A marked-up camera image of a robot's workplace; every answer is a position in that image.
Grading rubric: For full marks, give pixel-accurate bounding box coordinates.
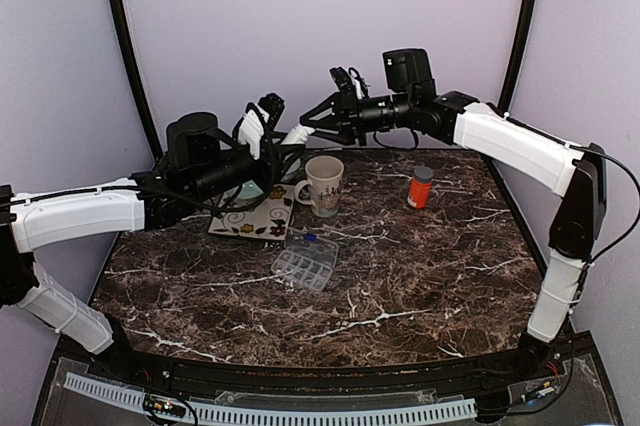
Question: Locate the white slotted cable duct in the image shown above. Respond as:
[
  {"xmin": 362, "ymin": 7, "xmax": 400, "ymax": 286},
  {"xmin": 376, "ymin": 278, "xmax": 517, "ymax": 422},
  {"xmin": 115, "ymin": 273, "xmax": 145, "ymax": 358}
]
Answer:
[{"xmin": 63, "ymin": 373, "xmax": 477, "ymax": 425}]

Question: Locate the small white pill bottle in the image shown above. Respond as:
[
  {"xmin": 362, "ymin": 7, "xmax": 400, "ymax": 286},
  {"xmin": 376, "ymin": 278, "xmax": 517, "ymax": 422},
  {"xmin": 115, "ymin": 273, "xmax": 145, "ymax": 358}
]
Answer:
[{"xmin": 281, "ymin": 124, "xmax": 315, "ymax": 145}]

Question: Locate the floral rectangular ceramic plate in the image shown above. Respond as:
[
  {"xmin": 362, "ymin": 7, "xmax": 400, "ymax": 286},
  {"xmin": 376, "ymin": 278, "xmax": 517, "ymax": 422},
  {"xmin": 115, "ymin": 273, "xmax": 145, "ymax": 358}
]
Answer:
[{"xmin": 208, "ymin": 184, "xmax": 294, "ymax": 241}]

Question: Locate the cream ceramic mug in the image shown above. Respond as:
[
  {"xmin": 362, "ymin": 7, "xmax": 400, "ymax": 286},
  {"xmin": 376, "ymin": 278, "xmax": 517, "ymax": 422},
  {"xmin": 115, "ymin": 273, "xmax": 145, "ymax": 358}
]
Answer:
[{"xmin": 294, "ymin": 155, "xmax": 344, "ymax": 217}]

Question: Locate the clear plastic pill organizer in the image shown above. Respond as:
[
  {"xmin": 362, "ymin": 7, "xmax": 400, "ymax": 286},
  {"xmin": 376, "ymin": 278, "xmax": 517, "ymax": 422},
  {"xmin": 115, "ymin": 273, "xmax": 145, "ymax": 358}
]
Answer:
[{"xmin": 271, "ymin": 228, "xmax": 339, "ymax": 292}]

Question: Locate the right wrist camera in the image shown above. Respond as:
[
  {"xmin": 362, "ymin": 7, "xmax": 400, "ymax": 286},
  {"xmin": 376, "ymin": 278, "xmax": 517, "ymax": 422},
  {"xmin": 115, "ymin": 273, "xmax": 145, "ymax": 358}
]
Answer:
[{"xmin": 329, "ymin": 66, "xmax": 369, "ymax": 100}]

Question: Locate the right black frame post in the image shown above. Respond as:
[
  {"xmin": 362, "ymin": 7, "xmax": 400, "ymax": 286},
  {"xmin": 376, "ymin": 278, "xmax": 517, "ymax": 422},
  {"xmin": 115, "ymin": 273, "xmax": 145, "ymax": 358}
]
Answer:
[{"xmin": 498, "ymin": 0, "xmax": 536, "ymax": 112}]

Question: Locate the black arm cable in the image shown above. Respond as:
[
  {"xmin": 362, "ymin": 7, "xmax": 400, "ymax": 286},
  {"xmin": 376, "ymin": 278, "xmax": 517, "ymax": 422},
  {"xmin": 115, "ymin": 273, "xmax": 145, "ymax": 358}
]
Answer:
[{"xmin": 584, "ymin": 143, "xmax": 640, "ymax": 267}]

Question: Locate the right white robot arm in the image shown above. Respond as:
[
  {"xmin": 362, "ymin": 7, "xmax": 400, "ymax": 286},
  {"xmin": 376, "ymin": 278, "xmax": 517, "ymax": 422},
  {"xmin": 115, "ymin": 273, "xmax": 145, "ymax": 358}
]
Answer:
[{"xmin": 300, "ymin": 48, "xmax": 607, "ymax": 380}]

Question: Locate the black frame post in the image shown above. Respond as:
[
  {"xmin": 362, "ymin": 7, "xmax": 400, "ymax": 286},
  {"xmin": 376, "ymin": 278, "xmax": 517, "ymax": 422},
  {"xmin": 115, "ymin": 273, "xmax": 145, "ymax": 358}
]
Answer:
[
  {"xmin": 498, "ymin": 0, "xmax": 536, "ymax": 112},
  {"xmin": 109, "ymin": 0, "xmax": 162, "ymax": 160}
]

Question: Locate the left black frame post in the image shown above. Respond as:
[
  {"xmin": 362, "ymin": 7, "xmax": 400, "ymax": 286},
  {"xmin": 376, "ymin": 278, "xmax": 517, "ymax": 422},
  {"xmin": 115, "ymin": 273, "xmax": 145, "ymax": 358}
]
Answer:
[{"xmin": 109, "ymin": 0, "xmax": 162, "ymax": 160}]

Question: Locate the light green ceramic bowl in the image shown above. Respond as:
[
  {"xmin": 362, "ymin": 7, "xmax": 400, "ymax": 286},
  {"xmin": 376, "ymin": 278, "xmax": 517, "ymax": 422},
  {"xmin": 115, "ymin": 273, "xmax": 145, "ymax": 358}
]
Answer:
[{"xmin": 224, "ymin": 181, "xmax": 263, "ymax": 207}]

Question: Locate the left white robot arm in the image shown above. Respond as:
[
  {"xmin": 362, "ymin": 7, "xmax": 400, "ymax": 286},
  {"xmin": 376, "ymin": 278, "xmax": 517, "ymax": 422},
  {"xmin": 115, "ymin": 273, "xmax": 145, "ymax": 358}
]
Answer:
[{"xmin": 1, "ymin": 104, "xmax": 313, "ymax": 382}]

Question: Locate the orange pill bottle grey cap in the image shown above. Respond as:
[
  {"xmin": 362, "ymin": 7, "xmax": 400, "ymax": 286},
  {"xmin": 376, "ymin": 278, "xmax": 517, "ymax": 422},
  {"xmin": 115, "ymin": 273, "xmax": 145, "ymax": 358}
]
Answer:
[{"xmin": 407, "ymin": 166, "xmax": 434, "ymax": 210}]

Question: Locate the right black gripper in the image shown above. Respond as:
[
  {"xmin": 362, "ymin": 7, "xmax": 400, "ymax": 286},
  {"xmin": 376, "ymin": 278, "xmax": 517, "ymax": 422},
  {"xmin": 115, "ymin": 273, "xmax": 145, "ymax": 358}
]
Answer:
[{"xmin": 300, "ymin": 84, "xmax": 414, "ymax": 147}]

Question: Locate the black front rail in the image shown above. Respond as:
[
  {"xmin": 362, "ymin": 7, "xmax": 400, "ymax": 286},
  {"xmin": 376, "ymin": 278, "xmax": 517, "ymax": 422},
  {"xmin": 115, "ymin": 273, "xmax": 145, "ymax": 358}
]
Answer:
[{"xmin": 92, "ymin": 350, "xmax": 569, "ymax": 396}]

